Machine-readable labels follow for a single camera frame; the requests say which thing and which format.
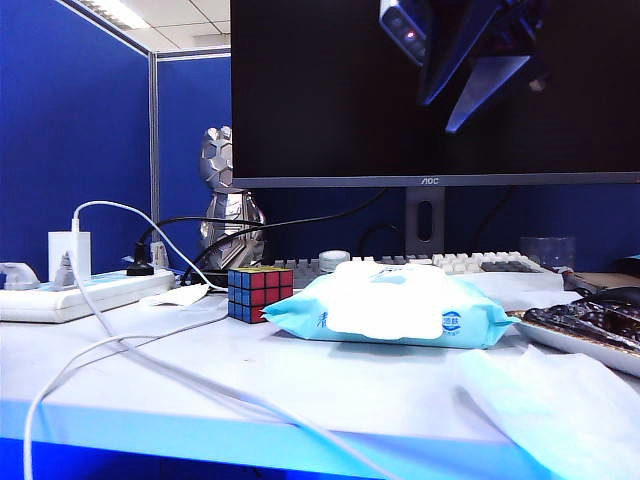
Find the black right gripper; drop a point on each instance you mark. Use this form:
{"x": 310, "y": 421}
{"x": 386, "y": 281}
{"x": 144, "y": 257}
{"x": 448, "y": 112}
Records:
{"x": 500, "y": 20}

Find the sky blue wet wipes packet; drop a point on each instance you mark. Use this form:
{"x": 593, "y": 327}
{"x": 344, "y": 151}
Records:
{"x": 470, "y": 305}

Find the white wet wipe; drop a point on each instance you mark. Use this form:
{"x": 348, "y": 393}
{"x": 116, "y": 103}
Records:
{"x": 550, "y": 400}

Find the black AOC monitor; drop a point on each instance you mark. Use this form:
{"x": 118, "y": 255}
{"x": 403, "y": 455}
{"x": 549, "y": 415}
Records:
{"x": 320, "y": 100}

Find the grey and white keyboard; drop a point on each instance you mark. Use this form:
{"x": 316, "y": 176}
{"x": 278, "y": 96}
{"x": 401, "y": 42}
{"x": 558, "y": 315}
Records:
{"x": 480, "y": 260}

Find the clear glass cup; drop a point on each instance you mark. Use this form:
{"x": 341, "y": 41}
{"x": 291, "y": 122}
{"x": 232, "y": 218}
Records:
{"x": 547, "y": 252}

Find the clear plastic cap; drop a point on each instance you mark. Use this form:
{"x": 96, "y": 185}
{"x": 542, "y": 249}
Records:
{"x": 334, "y": 260}

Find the brown desk pad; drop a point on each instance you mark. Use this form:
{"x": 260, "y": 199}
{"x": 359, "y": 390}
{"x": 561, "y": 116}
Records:
{"x": 600, "y": 280}

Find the black computer mouse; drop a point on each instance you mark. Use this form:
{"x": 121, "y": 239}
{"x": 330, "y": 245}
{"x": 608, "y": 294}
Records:
{"x": 620, "y": 295}

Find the dark patterned tray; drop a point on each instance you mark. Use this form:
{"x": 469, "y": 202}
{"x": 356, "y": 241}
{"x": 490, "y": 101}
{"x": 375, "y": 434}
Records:
{"x": 590, "y": 320}

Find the silver figurine statue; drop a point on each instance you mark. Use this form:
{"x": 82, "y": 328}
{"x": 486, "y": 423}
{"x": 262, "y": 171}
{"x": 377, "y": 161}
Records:
{"x": 225, "y": 225}

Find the Rubik's cube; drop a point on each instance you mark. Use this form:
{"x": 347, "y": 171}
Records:
{"x": 255, "y": 295}

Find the grey power adapter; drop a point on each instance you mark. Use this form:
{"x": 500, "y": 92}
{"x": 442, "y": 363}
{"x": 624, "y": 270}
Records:
{"x": 159, "y": 255}

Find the ceiling light panel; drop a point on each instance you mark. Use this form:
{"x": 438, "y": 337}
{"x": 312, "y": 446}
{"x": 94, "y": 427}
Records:
{"x": 107, "y": 7}

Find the white paper sachet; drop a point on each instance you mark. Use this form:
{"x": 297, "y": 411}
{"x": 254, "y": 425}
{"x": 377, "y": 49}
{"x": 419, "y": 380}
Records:
{"x": 175, "y": 296}

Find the white power strip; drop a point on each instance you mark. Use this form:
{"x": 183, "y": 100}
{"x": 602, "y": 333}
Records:
{"x": 100, "y": 300}

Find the white USB charger block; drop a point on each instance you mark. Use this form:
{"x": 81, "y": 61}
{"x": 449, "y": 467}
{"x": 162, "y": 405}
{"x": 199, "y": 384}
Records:
{"x": 60, "y": 247}

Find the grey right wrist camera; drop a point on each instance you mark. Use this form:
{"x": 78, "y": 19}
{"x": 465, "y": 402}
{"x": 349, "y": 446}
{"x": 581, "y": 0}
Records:
{"x": 405, "y": 30}

